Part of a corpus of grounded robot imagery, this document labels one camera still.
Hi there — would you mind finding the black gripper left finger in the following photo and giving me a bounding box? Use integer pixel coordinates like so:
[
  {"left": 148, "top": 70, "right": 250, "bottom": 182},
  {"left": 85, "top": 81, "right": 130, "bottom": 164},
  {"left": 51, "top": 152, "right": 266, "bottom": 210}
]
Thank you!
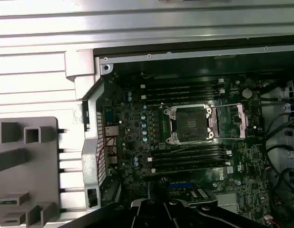
[{"left": 65, "top": 177, "right": 167, "bottom": 228}]

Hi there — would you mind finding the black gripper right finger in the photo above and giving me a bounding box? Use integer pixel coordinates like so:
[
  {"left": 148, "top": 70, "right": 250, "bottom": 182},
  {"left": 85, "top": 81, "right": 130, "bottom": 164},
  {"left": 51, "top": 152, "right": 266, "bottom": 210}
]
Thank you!
[{"left": 164, "top": 177, "right": 269, "bottom": 228}]

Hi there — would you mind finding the thin wire locking lever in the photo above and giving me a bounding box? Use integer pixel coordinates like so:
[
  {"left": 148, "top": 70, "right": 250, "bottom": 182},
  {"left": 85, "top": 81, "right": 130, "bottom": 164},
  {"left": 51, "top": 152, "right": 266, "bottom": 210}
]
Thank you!
[
  {"left": 160, "top": 102, "right": 174, "bottom": 112},
  {"left": 170, "top": 139, "right": 216, "bottom": 154}
]

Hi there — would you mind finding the metal socket cover frame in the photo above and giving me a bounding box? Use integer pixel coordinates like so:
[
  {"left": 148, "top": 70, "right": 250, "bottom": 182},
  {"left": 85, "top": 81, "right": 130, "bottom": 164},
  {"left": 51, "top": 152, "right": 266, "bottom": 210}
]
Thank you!
[{"left": 207, "top": 102, "right": 249, "bottom": 140}]

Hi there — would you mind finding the CPU socket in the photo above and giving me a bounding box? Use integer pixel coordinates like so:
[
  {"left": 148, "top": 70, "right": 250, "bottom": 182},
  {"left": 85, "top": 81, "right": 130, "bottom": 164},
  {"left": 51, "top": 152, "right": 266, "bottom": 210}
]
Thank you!
[{"left": 162, "top": 104, "right": 217, "bottom": 146}]

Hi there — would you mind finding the blue expansion slot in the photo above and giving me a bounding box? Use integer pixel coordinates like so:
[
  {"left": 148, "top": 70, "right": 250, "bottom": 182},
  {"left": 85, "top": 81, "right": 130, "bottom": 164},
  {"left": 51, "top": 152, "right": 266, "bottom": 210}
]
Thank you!
[{"left": 170, "top": 182, "right": 193, "bottom": 189}]

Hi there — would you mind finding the black RAM slot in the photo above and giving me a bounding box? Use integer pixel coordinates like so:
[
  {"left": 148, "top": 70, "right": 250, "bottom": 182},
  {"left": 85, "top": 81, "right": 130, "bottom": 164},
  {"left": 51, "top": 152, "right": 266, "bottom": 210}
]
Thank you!
[
  {"left": 151, "top": 144, "right": 230, "bottom": 156},
  {"left": 151, "top": 154, "right": 230, "bottom": 167},
  {"left": 146, "top": 83, "right": 224, "bottom": 95},
  {"left": 149, "top": 159, "right": 232, "bottom": 173},
  {"left": 148, "top": 149, "right": 231, "bottom": 163},
  {"left": 146, "top": 94, "right": 224, "bottom": 105},
  {"left": 140, "top": 78, "right": 225, "bottom": 90},
  {"left": 140, "top": 88, "right": 225, "bottom": 100}
]

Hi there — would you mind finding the green motherboard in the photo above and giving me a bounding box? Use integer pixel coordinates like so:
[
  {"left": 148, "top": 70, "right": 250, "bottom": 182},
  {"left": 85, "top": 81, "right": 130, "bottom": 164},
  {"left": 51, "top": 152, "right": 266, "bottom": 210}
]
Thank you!
[{"left": 101, "top": 72, "right": 273, "bottom": 228}]

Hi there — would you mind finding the grey plastic parts rack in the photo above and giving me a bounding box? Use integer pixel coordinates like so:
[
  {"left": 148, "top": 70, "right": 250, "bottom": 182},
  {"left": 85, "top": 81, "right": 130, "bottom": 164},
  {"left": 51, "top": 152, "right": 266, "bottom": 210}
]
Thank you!
[{"left": 0, "top": 115, "right": 59, "bottom": 228}]

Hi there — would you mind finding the round coin battery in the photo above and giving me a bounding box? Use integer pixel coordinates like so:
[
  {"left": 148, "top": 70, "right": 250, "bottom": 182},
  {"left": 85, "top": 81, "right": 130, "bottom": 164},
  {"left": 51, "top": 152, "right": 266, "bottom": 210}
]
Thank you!
[{"left": 241, "top": 87, "right": 254, "bottom": 99}]

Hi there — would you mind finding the black open PC case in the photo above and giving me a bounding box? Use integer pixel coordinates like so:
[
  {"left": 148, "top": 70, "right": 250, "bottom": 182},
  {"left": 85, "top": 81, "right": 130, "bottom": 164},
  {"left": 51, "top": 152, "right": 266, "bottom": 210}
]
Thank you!
[{"left": 80, "top": 30, "right": 294, "bottom": 228}]

